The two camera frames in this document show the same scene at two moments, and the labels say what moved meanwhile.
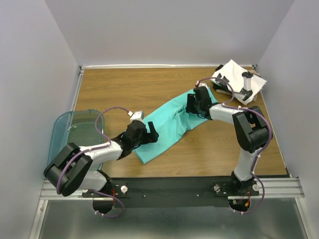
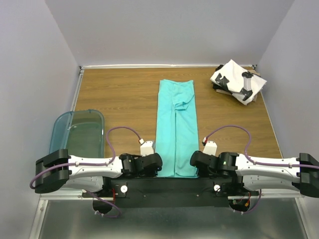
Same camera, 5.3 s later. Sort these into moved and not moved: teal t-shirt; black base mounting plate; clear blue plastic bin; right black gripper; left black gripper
Moved: right black gripper; left black gripper; teal t-shirt
Not moved: clear blue plastic bin; black base mounting plate
